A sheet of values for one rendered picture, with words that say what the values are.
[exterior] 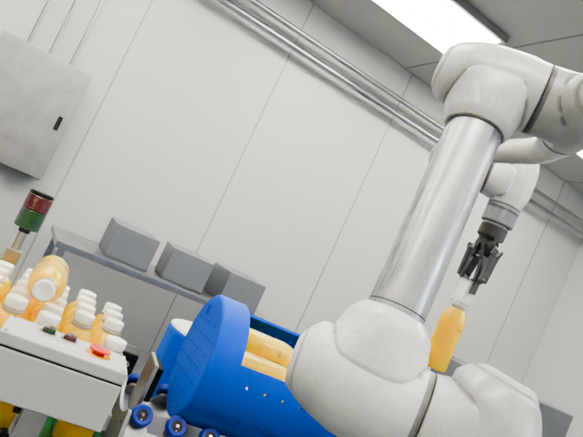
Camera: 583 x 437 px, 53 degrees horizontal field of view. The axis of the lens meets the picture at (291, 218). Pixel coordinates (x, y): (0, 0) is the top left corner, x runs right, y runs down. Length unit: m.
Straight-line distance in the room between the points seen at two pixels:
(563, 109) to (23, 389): 0.99
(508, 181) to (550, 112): 0.56
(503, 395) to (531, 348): 6.18
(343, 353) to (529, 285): 6.00
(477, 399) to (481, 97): 0.51
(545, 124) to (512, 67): 0.12
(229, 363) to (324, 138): 4.03
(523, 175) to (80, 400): 1.22
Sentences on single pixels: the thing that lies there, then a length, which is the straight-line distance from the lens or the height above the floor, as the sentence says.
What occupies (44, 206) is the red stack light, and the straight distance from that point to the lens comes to 1.61.
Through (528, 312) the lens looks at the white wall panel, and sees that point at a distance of 6.93.
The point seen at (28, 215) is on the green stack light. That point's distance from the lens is 1.61.
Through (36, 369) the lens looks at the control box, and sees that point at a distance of 0.98.
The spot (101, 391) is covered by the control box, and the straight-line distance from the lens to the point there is 0.99.
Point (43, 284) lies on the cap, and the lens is 1.14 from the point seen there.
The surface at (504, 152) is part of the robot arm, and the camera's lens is 1.45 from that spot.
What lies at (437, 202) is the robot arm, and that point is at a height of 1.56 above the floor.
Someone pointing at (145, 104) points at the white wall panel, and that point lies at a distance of 4.62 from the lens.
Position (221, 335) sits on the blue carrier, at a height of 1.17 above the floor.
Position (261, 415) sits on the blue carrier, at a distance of 1.27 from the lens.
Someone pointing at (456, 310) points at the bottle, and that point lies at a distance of 1.65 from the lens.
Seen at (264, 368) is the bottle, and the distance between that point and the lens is 1.30.
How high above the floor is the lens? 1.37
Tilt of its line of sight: 4 degrees up
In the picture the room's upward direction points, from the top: 25 degrees clockwise
